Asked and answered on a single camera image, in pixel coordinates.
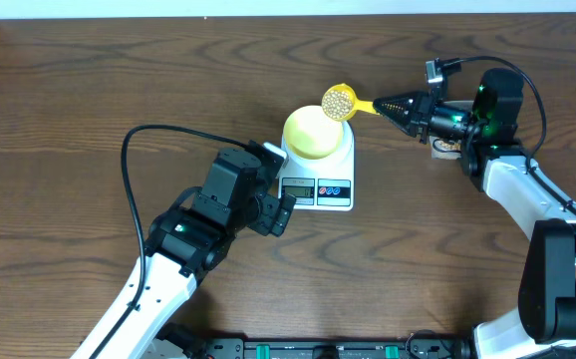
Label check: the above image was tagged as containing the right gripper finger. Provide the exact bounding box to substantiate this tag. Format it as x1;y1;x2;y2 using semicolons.
373;92;416;108
374;104;414;136

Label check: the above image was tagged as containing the yellow plastic measuring scoop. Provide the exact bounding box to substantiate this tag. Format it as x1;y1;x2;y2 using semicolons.
321;83;377;122

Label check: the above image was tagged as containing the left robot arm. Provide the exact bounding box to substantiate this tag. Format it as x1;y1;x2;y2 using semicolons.
74;143;296;358

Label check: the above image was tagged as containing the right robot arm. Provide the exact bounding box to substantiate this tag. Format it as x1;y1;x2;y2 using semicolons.
373;63;576;358

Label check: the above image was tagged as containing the white digital kitchen scale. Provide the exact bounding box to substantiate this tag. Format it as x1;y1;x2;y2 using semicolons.
278;123;355;211

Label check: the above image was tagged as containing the pale yellow plastic bowl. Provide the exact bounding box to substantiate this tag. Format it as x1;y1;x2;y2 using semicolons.
283;105;344;160

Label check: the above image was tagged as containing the pile of soybeans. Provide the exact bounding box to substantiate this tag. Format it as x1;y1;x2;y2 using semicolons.
432;139;460;153

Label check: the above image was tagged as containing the clear plastic container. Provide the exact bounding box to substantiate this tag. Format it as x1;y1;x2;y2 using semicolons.
429;100;473;161

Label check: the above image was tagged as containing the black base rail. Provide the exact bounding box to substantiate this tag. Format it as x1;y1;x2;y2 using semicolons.
157;323;468;359

